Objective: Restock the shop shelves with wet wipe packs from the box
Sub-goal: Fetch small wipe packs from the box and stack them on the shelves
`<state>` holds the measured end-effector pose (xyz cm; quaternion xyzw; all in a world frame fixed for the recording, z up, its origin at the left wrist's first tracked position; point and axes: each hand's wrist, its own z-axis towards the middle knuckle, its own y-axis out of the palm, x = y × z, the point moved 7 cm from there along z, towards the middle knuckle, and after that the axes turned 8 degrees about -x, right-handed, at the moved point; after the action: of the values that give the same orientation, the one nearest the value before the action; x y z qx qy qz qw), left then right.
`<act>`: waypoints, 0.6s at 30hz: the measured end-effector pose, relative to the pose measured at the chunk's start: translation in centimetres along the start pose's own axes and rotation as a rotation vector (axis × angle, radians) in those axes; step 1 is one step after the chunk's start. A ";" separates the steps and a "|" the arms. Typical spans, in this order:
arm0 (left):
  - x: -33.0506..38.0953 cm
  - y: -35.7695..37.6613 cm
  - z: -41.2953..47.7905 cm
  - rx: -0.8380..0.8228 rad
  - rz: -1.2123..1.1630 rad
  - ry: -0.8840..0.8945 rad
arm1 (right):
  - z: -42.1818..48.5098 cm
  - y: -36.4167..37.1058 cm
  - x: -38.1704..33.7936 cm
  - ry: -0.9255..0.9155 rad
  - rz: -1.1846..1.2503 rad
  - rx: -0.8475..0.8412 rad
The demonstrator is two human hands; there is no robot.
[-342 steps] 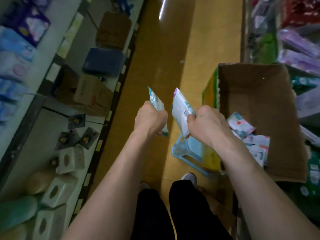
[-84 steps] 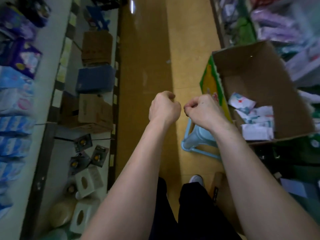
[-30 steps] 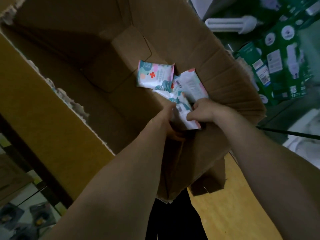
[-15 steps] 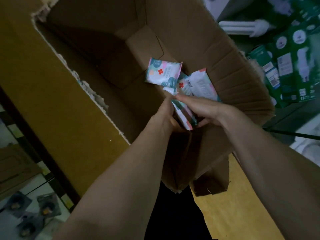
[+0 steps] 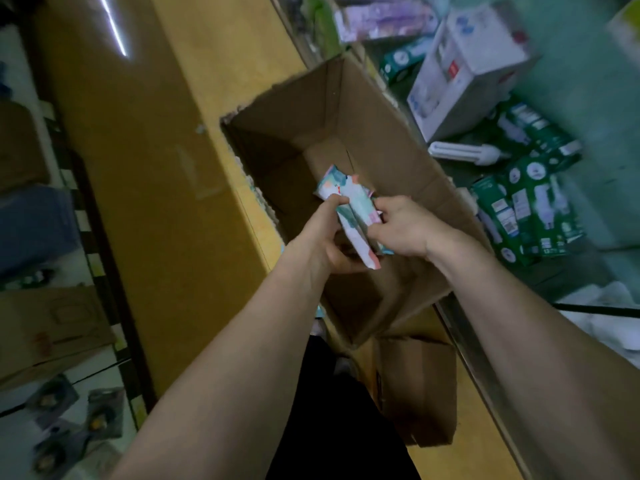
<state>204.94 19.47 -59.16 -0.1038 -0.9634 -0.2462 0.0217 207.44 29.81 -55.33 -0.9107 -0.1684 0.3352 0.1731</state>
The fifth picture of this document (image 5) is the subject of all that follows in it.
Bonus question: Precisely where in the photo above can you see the slim green white box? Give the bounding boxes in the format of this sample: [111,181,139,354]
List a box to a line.
[378,35,436,84]

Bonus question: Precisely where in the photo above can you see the blue carton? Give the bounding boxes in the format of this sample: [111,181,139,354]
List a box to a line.
[0,185,81,276]

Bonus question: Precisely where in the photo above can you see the white printed box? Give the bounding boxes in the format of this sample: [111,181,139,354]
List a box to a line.
[407,3,533,144]

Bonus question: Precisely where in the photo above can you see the person's right forearm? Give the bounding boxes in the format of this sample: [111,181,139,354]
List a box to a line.
[435,235,640,480]

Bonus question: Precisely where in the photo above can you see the white ceramic tea set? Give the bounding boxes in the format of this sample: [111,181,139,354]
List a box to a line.
[555,283,640,368]

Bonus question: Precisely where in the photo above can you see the brown carton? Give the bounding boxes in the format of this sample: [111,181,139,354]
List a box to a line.
[0,285,116,391]
[0,99,51,191]

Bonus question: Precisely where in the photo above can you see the brown cardboard box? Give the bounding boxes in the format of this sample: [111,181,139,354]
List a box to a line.
[375,309,459,448]
[220,53,491,348]

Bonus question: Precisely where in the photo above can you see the green bulb boxes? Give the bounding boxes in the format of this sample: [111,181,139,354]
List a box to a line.
[468,95,586,271]

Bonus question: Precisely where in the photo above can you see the person's left hand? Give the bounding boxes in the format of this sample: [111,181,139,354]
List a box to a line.
[290,193,373,278]

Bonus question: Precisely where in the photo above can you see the white tube lamp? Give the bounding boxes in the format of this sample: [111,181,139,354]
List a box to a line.
[428,141,511,166]

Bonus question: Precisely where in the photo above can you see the clear wrapped purple items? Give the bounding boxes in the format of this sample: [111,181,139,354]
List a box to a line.
[330,0,441,44]

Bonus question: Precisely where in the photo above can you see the person's right hand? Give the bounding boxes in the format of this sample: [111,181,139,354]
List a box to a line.
[370,195,471,266]

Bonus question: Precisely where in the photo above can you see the person's black trousers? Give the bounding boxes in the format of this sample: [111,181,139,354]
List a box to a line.
[265,335,421,480]

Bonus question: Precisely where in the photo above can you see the person's left forearm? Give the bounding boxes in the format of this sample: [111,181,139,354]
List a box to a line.
[108,249,331,480]

